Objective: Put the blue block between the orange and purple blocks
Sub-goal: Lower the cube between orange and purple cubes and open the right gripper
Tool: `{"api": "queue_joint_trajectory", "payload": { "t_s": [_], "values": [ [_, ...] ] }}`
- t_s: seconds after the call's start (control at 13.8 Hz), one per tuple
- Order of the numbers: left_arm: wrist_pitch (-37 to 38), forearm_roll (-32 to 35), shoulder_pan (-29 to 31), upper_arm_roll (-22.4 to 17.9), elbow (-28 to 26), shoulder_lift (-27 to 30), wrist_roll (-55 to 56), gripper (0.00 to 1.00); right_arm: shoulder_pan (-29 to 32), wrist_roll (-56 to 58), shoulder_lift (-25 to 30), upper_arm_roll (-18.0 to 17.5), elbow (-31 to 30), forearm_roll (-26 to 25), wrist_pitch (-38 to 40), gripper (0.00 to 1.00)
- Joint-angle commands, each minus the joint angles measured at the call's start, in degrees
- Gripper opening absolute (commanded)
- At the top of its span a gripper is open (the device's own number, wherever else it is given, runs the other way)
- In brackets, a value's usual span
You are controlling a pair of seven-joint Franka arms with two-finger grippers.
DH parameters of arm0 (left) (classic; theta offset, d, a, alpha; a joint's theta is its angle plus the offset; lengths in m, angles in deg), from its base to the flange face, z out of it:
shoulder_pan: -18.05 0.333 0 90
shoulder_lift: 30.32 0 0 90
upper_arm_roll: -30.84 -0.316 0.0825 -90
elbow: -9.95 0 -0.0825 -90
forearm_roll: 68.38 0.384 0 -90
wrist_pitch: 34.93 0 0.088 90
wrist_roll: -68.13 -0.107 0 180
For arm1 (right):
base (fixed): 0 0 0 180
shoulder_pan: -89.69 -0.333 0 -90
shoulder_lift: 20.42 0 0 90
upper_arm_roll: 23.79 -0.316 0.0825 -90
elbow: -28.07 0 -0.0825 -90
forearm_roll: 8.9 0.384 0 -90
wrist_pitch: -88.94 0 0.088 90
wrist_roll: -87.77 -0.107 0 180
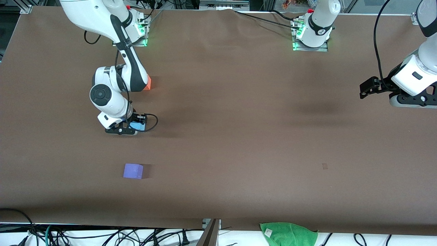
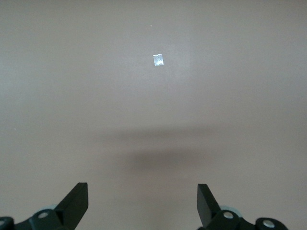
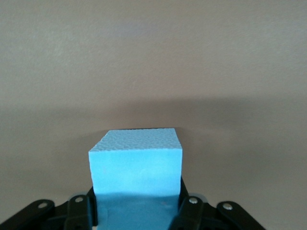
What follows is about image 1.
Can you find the brown table cover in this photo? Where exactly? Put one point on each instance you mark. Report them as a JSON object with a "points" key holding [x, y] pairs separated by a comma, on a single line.
{"points": [[239, 153]]}

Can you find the blue block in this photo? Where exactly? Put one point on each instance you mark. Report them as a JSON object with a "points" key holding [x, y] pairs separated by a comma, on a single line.
{"points": [[139, 126]]}

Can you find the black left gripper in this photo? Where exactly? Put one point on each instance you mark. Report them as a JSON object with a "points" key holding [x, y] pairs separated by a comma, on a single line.
{"points": [[384, 85]]}

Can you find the grey metal post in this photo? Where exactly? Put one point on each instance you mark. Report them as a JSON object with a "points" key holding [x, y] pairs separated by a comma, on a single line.
{"points": [[209, 235]]}

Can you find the purple block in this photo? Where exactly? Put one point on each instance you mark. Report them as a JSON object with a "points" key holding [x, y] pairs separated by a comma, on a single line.
{"points": [[132, 171]]}

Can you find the black power plug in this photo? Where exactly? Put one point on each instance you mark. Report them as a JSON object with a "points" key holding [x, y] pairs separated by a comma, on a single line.
{"points": [[185, 238]]}

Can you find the grey box with ports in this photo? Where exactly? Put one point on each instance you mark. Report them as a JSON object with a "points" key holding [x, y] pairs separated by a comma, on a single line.
{"points": [[223, 4]]}

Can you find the orange block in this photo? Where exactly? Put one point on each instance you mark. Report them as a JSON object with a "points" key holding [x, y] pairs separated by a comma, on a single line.
{"points": [[148, 84]]}

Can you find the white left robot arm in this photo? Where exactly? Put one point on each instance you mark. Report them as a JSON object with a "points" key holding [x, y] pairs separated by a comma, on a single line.
{"points": [[414, 73]]}

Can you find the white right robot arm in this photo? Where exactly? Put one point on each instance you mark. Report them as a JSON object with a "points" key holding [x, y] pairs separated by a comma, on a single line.
{"points": [[106, 99]]}

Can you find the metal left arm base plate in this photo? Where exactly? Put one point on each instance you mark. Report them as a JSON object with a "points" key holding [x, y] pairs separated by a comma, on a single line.
{"points": [[323, 48]]}

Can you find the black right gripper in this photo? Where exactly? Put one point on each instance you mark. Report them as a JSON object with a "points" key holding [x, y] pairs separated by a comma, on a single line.
{"points": [[139, 118]]}

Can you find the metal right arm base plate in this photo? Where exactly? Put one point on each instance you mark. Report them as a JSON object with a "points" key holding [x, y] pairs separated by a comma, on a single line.
{"points": [[141, 39]]}

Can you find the aluminium corner bracket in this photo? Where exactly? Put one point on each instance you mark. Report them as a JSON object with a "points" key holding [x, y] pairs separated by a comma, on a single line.
{"points": [[416, 18], [26, 9]]}

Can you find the green cloth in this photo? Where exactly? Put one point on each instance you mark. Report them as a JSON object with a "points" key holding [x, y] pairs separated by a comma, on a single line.
{"points": [[288, 235]]}

